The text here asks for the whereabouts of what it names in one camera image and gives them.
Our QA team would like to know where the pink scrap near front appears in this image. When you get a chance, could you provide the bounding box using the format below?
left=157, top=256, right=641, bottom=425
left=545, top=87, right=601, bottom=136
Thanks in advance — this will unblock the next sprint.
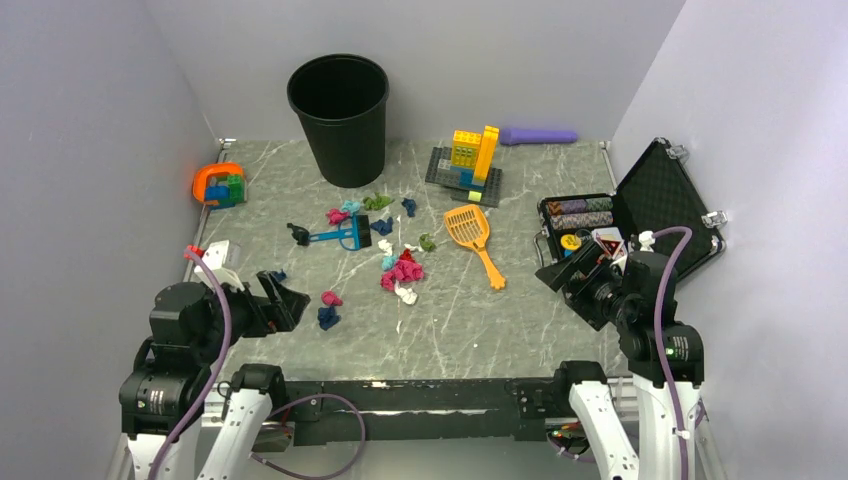
left=321, top=290, right=343, bottom=307

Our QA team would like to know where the pink paper scrap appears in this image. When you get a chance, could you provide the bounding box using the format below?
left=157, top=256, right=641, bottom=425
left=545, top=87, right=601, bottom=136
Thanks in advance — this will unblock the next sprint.
left=325, top=208, right=351, bottom=225

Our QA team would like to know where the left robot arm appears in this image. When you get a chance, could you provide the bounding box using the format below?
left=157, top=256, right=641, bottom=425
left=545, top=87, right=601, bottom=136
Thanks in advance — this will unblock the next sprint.
left=118, top=271, right=310, bottom=479

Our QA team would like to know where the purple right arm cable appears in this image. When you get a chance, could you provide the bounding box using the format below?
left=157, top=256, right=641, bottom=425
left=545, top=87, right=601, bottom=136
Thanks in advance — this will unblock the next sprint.
left=651, top=225, right=694, bottom=480

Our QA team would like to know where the orange slotted scoop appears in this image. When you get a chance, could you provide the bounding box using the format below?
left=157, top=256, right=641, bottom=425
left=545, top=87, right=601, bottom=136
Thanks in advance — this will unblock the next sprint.
left=443, top=204, right=506, bottom=291

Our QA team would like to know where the yellow blue brick tower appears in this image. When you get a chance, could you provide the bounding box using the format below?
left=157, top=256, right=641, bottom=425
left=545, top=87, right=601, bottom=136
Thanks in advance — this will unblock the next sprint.
left=450, top=125, right=500, bottom=189

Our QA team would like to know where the black poker chip case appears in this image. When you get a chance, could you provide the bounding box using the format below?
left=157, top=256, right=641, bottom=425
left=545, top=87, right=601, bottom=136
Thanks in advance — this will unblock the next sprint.
left=534, top=137, right=726, bottom=280

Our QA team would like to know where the grey brick baseplate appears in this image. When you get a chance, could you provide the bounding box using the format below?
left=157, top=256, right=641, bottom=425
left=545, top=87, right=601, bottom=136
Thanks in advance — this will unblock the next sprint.
left=425, top=146, right=503, bottom=208

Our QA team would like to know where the light blue paper scrap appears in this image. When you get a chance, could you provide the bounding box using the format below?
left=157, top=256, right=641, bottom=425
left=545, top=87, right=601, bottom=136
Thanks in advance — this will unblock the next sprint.
left=381, top=255, right=399, bottom=272

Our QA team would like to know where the large green paper scrap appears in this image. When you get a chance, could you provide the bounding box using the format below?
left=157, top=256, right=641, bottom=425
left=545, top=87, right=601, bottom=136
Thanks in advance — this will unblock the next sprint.
left=362, top=192, right=394, bottom=211

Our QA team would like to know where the small magenta paper scrap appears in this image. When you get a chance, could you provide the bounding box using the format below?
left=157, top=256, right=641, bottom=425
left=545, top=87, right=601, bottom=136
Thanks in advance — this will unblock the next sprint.
left=380, top=271, right=395, bottom=292

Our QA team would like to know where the teal paper scrap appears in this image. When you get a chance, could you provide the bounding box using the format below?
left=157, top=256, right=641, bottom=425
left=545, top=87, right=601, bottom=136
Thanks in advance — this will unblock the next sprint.
left=340, top=200, right=362, bottom=215

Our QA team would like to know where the blue hand brush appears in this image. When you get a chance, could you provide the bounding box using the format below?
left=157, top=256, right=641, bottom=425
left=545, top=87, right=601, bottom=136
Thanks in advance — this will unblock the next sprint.
left=309, top=214, right=373, bottom=251

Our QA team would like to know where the long white paper scrap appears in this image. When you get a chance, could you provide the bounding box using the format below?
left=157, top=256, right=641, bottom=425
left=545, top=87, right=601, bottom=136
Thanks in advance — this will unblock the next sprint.
left=377, top=239, right=393, bottom=256

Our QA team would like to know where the black paper scrap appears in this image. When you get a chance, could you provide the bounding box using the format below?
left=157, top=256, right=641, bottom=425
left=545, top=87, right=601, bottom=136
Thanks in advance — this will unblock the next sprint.
left=286, top=222, right=311, bottom=247

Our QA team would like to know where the large magenta paper scrap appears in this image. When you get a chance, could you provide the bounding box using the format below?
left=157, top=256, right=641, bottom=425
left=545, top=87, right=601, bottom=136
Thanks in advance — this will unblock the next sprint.
left=391, top=259, right=424, bottom=283

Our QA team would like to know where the small navy paper scrap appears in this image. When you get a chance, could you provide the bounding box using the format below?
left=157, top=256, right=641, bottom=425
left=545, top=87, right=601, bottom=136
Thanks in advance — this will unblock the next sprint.
left=401, top=198, right=417, bottom=218

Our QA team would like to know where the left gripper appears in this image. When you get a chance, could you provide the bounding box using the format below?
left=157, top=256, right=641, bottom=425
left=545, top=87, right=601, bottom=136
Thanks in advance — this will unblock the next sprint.
left=194, top=267, right=309, bottom=361

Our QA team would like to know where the orange holder with bricks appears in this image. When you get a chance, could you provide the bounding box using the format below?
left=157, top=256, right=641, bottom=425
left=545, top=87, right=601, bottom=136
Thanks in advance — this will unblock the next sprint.
left=192, top=162, right=247, bottom=210

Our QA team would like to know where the red paper scrap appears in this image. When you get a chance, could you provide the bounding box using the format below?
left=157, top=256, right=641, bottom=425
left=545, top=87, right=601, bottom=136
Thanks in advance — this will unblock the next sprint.
left=399, top=249, right=416, bottom=263

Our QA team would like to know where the dark blue front scrap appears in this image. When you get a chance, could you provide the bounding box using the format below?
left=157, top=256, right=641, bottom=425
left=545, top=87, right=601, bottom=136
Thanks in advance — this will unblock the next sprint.
left=317, top=306, right=341, bottom=331

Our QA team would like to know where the purple cylindrical handle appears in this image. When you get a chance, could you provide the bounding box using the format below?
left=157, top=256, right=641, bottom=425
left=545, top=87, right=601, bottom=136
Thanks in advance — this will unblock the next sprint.
left=499, top=127, right=579, bottom=146

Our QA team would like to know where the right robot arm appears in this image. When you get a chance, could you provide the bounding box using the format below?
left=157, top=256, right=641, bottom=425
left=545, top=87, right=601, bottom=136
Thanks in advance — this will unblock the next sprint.
left=535, top=243, right=704, bottom=479

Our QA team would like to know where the black plastic trash bin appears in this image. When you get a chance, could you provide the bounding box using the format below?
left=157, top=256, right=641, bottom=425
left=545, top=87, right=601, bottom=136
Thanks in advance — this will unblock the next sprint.
left=286, top=53, right=390, bottom=189

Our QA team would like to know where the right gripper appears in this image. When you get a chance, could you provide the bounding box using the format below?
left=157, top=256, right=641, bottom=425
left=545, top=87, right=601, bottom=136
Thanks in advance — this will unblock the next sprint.
left=536, top=237, right=636, bottom=329

